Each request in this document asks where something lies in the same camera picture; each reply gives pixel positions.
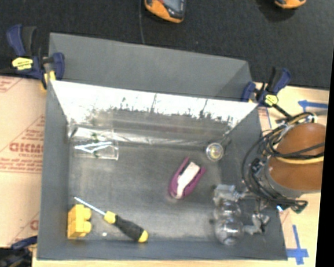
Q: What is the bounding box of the small silver flashlight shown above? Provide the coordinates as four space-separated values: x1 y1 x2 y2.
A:
204 135 233 163

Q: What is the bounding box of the purple and white stapler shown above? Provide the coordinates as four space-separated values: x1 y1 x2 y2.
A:
167 155 208 202

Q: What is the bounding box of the yellow and black screwdriver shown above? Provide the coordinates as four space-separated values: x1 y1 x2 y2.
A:
70 196 152 244

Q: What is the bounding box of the grey metal bin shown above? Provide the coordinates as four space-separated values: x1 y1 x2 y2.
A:
30 31 306 267

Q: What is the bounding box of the yellow toy building block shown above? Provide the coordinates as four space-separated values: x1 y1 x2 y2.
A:
65 203 94 242

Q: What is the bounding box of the clear plastic packet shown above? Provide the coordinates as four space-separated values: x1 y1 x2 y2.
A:
71 134 121 162

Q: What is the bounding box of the brown cardboard board red print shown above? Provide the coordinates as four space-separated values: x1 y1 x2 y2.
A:
0 75 52 253

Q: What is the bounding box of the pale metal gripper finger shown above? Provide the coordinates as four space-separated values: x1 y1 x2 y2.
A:
247 211 271 237
212 182 240 207

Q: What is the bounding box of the clear glass bulb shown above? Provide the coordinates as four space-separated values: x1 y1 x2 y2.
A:
210 202 247 248

